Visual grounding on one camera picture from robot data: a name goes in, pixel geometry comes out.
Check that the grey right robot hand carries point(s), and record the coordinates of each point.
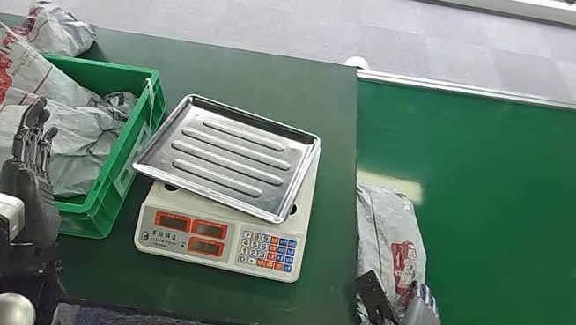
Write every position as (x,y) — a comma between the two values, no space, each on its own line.
(423,321)

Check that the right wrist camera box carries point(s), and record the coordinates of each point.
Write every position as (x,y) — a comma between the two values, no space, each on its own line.
(376,301)

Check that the green conveyor belt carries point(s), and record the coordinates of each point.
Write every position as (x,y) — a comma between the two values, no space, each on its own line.
(520,226)

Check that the steel scale tray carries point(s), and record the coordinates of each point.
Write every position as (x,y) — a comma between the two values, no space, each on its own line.
(230,154)

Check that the small crumpled grey mailer package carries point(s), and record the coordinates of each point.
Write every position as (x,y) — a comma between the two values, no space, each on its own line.
(59,32)

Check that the grey mailer package red print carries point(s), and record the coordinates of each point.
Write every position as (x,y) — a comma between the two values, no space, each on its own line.
(389,244)

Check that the white electronic weighing scale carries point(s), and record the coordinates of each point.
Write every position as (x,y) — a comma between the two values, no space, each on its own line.
(218,238)

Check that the green plastic basket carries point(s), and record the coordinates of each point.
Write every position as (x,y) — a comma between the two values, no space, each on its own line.
(107,177)

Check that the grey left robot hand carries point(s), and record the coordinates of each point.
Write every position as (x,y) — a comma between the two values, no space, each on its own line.
(35,199)

